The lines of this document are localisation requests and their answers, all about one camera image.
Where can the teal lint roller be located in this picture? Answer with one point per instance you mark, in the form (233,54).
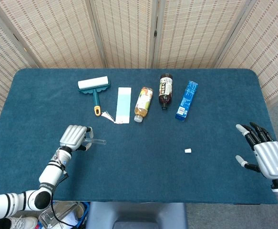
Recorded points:
(93,82)

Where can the long blue carton box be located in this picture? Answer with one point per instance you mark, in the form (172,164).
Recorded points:
(186,101)

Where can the clear glass test tube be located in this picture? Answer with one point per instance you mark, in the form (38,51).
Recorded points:
(100,142)

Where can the white blue bookmark with tassel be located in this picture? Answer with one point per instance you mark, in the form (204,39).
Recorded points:
(123,105)

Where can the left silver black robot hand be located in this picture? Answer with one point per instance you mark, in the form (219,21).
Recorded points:
(73,136)

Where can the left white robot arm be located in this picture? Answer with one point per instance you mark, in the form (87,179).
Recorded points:
(49,175)

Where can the white sneaker with laces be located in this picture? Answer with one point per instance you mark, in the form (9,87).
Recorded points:
(24,223)

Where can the clear plastic container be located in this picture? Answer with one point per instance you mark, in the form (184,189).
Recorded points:
(62,212)

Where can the small white cap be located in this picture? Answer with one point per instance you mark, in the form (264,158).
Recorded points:
(188,150)

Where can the amber tea bottle white cap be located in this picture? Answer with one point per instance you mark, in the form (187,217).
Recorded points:
(143,102)

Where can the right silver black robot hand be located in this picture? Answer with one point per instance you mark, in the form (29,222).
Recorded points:
(271,159)

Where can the dark brown drink bottle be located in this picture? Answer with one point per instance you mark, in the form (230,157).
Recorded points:
(165,90)

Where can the blue table cloth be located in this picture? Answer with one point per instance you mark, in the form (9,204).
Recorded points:
(138,171)

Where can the woven folding screen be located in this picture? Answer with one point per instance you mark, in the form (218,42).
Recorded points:
(129,35)

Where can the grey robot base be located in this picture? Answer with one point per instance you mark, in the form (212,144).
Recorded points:
(136,214)

